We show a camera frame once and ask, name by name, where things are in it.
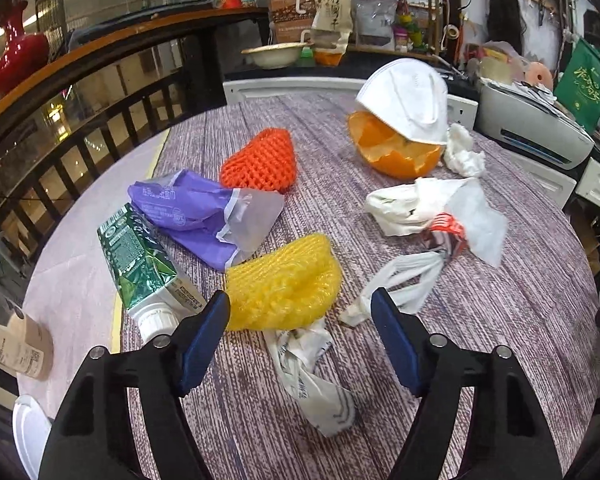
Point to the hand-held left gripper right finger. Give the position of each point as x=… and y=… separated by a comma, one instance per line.
x=395, y=340

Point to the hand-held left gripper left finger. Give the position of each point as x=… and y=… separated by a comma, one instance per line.
x=205, y=340

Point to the yellow foam fruit net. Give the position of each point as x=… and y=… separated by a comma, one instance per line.
x=280, y=285

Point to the purple plastic packet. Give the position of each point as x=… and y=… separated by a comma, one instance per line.
x=180, y=210

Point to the twisted white plastic bag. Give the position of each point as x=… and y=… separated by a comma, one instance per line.
x=405, y=270

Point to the printed white plastic bag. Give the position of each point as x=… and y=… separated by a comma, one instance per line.
x=300, y=375

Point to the green toothpaste tube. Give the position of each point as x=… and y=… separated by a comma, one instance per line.
x=130, y=255

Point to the red and white wrapper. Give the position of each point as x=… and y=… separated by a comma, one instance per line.
x=445, y=225

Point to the crumpled white plastic bag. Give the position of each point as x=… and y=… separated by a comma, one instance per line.
x=400, y=205

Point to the grey purple woven tablecloth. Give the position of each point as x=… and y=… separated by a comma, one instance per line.
x=330, y=200

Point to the brown paper cup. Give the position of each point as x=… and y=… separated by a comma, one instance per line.
x=20, y=345

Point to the orange peel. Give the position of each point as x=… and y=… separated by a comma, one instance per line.
x=380, y=152

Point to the orange foam fruit net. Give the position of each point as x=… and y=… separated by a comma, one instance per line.
x=260, y=160

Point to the white plastic lid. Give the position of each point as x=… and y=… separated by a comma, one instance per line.
x=30, y=430

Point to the crumpled white tissue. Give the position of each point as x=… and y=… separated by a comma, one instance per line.
x=462, y=155

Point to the white face mask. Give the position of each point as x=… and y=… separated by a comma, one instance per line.
x=405, y=95

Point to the white printer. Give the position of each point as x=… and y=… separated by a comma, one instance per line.
x=530, y=125

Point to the stack of papers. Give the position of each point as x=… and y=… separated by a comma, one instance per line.
x=525, y=91

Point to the cream bowl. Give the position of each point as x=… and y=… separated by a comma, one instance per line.
x=272, y=57

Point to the green plastic bottle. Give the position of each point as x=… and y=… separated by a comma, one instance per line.
x=306, y=55

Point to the clear bag of packets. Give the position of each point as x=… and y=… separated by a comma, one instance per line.
x=497, y=57

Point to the dark wooden railing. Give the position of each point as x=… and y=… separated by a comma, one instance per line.
x=105, y=55

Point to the green tote bag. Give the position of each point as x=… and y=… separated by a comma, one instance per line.
x=587, y=85

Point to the grey foil packet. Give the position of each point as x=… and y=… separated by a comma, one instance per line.
x=375, y=20

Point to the beige printed paper bag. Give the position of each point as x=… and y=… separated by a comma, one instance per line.
x=332, y=15

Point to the red vase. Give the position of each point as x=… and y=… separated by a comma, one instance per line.
x=20, y=60

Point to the dark hanging wig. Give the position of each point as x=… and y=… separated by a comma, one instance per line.
x=505, y=15

